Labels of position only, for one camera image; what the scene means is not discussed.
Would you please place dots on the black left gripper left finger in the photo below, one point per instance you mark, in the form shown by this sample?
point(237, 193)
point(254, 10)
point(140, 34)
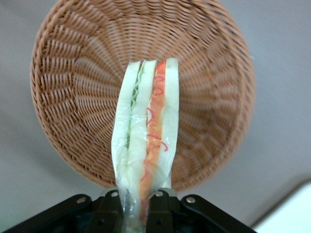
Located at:
point(102, 213)

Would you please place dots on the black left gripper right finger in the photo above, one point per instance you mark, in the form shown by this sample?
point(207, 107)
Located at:
point(165, 213)

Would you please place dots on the triangle sandwich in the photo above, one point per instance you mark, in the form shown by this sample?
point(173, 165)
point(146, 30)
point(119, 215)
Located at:
point(158, 116)

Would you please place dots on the brown round wicker basket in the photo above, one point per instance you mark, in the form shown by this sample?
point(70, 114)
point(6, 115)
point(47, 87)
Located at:
point(73, 97)

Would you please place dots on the beige rectangular tray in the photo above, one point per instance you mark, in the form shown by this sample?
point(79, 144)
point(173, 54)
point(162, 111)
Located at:
point(286, 213)

